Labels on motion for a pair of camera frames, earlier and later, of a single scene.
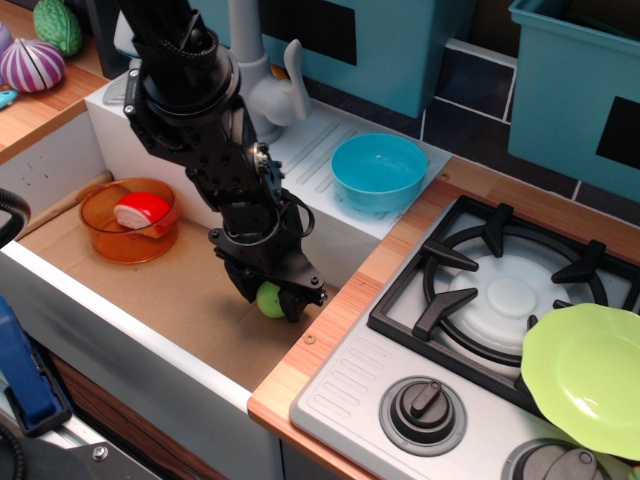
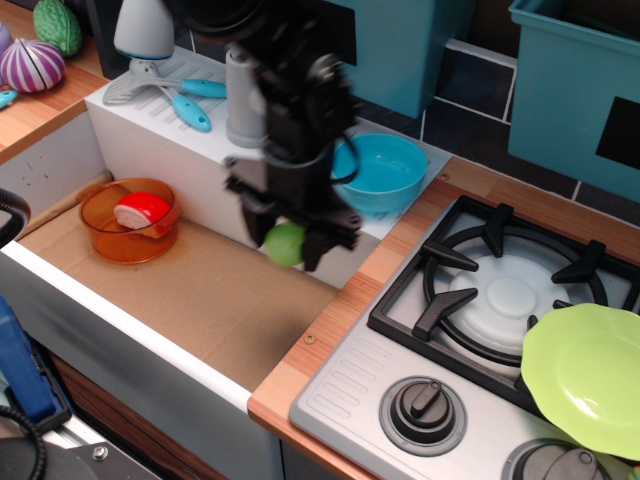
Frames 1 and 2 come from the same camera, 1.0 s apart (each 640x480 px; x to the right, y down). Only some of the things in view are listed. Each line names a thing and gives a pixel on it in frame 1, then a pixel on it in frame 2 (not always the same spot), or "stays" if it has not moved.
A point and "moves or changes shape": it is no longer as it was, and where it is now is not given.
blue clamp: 37,399 stays
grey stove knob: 423,416 stays
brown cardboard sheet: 186,289 stays
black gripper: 282,261 -> 298,188
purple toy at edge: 5,38 stays
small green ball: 268,299 moves or changes shape
